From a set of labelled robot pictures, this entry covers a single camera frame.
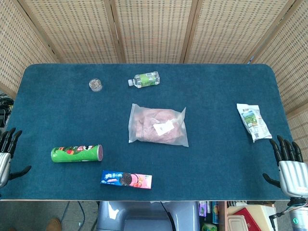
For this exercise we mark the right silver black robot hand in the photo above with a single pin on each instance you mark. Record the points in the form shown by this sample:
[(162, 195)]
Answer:
[(293, 178)]

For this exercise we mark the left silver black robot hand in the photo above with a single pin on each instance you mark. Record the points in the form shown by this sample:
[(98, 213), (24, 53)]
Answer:
[(4, 166)]

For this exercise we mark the transparent bag with pink contents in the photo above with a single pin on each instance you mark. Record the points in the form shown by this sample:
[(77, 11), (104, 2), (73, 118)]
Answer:
[(156, 127)]

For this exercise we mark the red book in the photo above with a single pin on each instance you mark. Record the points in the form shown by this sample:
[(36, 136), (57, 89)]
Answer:
[(247, 220)]

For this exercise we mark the white green snack packet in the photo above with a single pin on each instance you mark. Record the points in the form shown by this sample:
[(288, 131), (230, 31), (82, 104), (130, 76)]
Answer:
[(253, 122)]

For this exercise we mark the green chips can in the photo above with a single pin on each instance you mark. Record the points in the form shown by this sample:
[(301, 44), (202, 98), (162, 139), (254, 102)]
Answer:
[(74, 154)]

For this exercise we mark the beige plastic box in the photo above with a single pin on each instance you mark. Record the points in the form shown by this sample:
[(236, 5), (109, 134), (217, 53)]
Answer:
[(237, 223)]

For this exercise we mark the brown shoe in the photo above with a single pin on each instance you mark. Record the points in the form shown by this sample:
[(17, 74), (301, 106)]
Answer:
[(54, 225)]

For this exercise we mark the teal blue carpeted table surface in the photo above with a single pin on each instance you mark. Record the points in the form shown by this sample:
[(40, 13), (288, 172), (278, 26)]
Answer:
[(204, 168)]

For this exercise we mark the colourful snack packages pile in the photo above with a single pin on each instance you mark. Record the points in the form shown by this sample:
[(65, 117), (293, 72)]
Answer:
[(208, 216)]

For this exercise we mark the blue pink Oreo box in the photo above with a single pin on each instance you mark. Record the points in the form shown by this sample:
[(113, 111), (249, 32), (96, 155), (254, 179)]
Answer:
[(125, 179)]

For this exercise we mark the small clear round jar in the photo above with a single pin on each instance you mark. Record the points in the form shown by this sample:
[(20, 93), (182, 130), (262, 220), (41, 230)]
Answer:
[(95, 85)]

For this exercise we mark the grey-blue robot torso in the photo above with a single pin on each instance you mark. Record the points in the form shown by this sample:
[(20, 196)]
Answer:
[(144, 216)]

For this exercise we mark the clear water bottle green label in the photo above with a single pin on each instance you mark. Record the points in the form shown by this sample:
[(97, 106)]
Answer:
[(146, 80)]

